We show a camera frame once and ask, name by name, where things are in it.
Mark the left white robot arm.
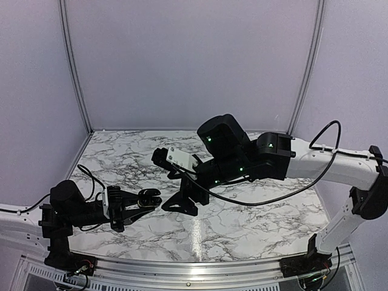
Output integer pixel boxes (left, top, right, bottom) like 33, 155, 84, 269
1, 180, 162, 275

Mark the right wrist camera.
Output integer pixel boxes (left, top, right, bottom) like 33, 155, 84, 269
151, 147, 198, 175

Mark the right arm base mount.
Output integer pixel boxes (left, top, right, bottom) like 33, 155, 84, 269
279, 234, 332, 278

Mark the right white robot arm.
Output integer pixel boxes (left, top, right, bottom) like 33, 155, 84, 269
153, 114, 387, 272

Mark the aluminium corner post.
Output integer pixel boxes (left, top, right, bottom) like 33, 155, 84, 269
286, 0, 326, 135
58, 0, 94, 135

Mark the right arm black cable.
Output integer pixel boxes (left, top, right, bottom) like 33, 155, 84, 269
178, 120, 388, 207

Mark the left aluminium corner post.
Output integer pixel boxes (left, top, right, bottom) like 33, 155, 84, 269
58, 0, 94, 135

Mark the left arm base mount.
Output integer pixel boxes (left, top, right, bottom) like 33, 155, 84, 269
44, 237, 96, 276

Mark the aluminium front rail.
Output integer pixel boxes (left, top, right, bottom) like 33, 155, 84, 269
10, 245, 364, 290

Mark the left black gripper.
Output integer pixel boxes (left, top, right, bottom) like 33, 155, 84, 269
69, 190, 155, 233

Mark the black earbud charging case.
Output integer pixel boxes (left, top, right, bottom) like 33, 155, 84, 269
138, 189, 162, 208

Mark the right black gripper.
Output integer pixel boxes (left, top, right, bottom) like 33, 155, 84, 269
161, 152, 248, 216

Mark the right aluminium corner post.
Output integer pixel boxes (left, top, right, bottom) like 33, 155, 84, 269
286, 0, 326, 135

